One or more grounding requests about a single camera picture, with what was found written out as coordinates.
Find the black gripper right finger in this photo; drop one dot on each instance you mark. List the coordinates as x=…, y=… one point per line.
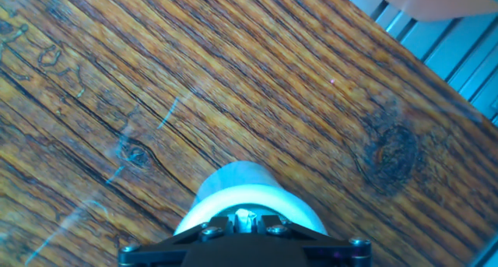
x=334, y=253

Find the orange square bin grey rim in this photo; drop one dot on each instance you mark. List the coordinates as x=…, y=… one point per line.
x=428, y=2

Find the wood grain board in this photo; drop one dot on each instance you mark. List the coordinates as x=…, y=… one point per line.
x=155, y=103

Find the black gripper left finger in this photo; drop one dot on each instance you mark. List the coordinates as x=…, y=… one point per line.
x=163, y=251

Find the round white swing-lid trash can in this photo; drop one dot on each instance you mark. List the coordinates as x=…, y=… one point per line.
x=241, y=177

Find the white paper ball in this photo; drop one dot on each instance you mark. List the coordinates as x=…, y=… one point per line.
x=245, y=222

